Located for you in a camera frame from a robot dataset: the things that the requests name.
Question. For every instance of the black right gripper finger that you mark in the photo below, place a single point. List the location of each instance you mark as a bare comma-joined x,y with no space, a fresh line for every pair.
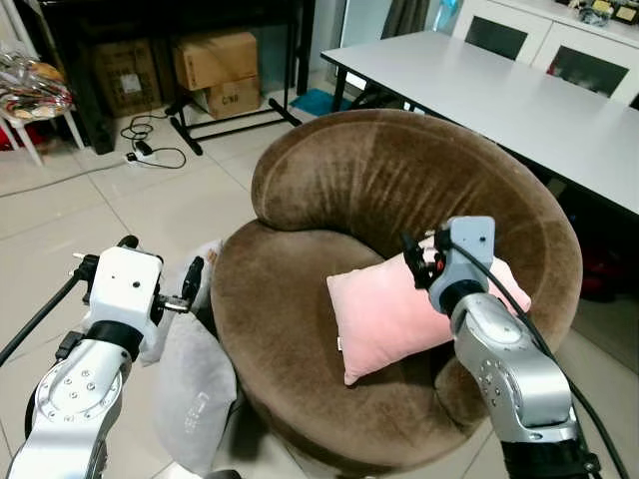
410,254

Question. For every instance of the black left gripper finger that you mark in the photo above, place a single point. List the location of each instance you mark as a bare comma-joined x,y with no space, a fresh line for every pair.
193,279
128,242

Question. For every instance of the pink square pillow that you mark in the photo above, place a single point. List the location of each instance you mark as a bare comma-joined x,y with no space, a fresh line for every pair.
384,314

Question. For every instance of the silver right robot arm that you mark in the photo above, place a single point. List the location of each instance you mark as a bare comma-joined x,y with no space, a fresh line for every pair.
514,369

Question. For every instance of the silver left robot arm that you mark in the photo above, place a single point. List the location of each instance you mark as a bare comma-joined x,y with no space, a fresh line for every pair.
75,399

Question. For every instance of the pale grey pillow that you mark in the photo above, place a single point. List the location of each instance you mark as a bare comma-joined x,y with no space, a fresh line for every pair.
208,257

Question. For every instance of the brown round velvet sofa chair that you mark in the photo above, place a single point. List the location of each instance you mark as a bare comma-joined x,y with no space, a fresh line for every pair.
300,309

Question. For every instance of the red object under table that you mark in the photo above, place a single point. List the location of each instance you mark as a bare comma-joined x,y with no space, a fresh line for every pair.
602,269

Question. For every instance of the white stool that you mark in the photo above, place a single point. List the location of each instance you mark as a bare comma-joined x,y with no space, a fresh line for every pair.
72,128

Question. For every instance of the dark brown cardboard box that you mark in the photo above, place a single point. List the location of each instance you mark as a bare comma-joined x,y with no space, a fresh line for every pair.
125,78

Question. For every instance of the white rectangular table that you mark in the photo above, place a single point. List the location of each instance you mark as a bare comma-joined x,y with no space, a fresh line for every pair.
499,100

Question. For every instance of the blue mat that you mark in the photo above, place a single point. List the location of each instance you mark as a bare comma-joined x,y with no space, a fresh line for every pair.
318,101

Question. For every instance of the small printed cardboard box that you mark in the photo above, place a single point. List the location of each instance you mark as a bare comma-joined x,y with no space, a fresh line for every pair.
235,98

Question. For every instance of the shiny foil bag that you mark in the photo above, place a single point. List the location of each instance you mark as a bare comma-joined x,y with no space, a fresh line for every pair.
30,88

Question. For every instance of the large tan cardboard box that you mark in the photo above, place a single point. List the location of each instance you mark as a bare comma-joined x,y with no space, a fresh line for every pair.
215,58

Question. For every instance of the dark grey curtain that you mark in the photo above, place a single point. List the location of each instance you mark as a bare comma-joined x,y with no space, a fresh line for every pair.
404,15

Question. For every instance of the white cabinet with dark panels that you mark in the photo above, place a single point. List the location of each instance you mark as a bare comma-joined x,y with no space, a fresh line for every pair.
539,45

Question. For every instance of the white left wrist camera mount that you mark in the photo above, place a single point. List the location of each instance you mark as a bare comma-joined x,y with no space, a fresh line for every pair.
122,284

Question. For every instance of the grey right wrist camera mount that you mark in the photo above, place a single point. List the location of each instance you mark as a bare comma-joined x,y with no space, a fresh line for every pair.
471,244

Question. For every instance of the black metal frame desk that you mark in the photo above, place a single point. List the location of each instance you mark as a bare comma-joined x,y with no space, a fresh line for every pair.
180,15

